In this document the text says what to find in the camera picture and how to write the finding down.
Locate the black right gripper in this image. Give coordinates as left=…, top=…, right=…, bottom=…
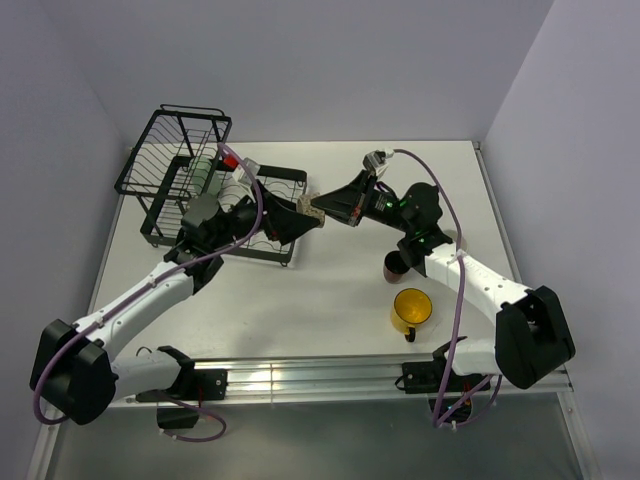
left=310, top=170, right=415, bottom=234

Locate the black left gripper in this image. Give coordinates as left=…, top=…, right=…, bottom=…
left=208, top=180, right=319, bottom=251

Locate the speckled beige cup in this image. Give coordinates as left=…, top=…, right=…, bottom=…
left=296, top=193, right=325, bottom=228

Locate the dark maroon mug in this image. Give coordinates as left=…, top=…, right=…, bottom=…
left=383, top=251, right=410, bottom=284

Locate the pale green cup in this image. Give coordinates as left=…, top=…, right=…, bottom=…
left=190, top=156, right=220, bottom=196

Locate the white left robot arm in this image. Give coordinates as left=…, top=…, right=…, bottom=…
left=30, top=187, right=325, bottom=425

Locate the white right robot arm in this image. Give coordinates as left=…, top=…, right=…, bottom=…
left=310, top=171, right=576, bottom=390

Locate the yellow mug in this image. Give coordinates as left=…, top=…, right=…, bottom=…
left=390, top=288, right=433, bottom=343

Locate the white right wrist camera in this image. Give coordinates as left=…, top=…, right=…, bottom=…
left=363, top=148, right=395, bottom=178

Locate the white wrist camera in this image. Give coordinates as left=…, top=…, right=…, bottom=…
left=223, top=155, right=260, bottom=189
left=363, top=148, right=395, bottom=178

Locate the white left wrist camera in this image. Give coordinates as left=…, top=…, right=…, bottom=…
left=223, top=155, right=260, bottom=189

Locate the black wire dish rack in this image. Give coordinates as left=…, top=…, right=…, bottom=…
left=115, top=104, right=307, bottom=266

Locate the aluminium mounting rail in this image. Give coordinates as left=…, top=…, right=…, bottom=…
left=107, top=349, right=575, bottom=407

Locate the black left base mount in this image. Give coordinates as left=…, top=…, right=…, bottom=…
left=168, top=368, right=228, bottom=402

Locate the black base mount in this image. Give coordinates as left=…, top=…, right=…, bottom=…
left=168, top=368, right=228, bottom=402
left=394, top=360, right=445, bottom=394

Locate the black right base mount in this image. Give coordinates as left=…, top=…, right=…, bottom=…
left=394, top=360, right=445, bottom=394

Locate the black box under rail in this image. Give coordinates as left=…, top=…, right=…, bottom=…
left=156, top=407, right=199, bottom=431

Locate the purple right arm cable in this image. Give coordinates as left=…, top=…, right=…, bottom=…
left=392, top=148, right=503, bottom=428

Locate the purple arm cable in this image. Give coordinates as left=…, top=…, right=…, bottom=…
left=392, top=148, right=503, bottom=428
left=30, top=142, right=265, bottom=443

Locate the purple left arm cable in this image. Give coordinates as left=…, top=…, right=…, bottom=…
left=30, top=142, right=265, bottom=443

